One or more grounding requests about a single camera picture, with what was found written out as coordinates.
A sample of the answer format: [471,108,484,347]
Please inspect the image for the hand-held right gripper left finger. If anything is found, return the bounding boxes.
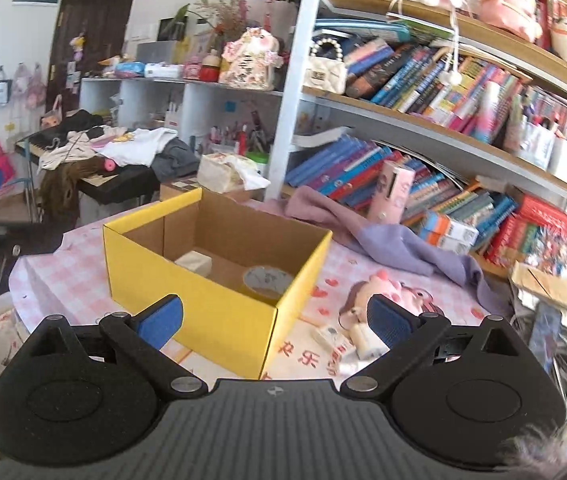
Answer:
[28,294,210,404]

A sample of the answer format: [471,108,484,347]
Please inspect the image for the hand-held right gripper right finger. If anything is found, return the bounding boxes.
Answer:
[339,293,531,403]

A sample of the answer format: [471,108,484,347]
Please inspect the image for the large white charger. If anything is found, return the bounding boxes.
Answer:
[351,321,387,361]

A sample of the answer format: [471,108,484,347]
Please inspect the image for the yellow cardboard box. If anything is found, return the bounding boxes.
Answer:
[102,187,333,380]

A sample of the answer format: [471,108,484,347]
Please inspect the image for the red hanging bag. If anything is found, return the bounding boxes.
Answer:
[0,136,17,187]

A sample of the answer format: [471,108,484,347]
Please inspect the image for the pink pig plush toy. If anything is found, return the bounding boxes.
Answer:
[338,268,447,332]

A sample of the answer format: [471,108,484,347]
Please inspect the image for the small white printed packet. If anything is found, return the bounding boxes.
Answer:
[312,325,354,357]

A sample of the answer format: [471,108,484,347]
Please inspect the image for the brown garment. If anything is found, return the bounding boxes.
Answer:
[38,159,110,222]

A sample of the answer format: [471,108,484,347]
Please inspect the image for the white rectangular block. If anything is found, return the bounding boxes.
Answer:
[174,249,213,277]

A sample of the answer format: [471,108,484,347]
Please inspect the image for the pink checked tablecloth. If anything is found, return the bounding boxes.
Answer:
[8,195,514,382]

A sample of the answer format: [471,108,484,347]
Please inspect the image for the purple cloth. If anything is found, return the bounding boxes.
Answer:
[333,222,510,317]

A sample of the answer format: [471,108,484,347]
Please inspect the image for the pink hanging bags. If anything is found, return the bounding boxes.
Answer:
[12,63,47,111]

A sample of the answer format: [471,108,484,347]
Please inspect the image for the orange and white carton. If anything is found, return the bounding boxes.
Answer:
[421,210,480,242]
[417,227,475,255]

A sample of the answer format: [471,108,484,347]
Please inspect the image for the black electronic keyboard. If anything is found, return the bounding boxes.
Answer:
[16,130,162,207]

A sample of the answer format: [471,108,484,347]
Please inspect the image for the black garment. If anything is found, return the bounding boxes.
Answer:
[60,109,105,135]

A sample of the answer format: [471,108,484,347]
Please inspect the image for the yellow tape roll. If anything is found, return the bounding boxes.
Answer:
[241,265,295,306]

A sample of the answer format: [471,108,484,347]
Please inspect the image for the pink cylindrical device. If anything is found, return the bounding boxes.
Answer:
[367,160,417,224]

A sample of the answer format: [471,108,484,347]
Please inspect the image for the wooden chessboard box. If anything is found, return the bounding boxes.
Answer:
[160,177,264,204]

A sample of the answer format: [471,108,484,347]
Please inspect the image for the pink cloth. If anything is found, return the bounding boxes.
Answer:
[285,185,380,247]

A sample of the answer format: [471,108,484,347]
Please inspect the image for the pile of clothes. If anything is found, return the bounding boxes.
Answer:
[38,127,179,170]

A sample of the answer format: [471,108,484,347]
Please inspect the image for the upright row of blue books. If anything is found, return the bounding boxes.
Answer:
[283,135,519,252]

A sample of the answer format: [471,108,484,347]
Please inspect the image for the grey garment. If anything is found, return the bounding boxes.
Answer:
[150,137,201,182]

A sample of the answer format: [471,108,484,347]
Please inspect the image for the white tissue pack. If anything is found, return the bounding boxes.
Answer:
[197,152,272,194]

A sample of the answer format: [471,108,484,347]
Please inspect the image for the blue wet wipes pack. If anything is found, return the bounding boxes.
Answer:
[113,61,147,79]

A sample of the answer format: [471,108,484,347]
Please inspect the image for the dark wooden door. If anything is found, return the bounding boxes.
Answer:
[46,0,144,111]

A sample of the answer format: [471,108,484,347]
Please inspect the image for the green pen cup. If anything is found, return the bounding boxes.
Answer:
[244,125,270,165]

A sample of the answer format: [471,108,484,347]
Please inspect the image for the white box with red label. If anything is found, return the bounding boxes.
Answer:
[164,102,185,129]

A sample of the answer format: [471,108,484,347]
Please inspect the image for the grey fluffy fabric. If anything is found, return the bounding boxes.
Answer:
[500,404,567,467]

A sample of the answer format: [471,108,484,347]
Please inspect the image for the long white box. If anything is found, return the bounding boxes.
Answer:
[144,62,185,80]

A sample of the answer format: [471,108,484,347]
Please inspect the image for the grey storage box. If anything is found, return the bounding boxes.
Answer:
[136,40,185,66]

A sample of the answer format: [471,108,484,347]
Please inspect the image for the patterned pen holder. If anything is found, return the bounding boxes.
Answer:
[506,110,557,171]

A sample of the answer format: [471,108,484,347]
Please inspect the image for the white and wood bookshelf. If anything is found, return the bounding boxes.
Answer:
[264,0,567,281]

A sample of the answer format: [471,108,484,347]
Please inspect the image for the leaning row of books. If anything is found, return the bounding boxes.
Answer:
[343,37,525,147]

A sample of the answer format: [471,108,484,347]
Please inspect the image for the white quilted pearl handbag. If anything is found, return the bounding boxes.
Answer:
[303,38,347,95]

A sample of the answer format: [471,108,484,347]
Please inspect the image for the floral pig ornament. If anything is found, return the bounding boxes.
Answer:
[218,27,285,92]

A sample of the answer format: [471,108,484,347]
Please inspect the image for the dried flower bouquet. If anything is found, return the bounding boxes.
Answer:
[184,0,252,45]

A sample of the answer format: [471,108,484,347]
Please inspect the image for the round pink plush doll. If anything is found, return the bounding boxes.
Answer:
[478,0,537,42]

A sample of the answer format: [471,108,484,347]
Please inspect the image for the bunch of keychains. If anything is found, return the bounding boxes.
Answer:
[527,225,567,277]

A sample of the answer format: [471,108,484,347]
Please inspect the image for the black picture frame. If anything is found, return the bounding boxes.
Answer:
[157,15,190,42]

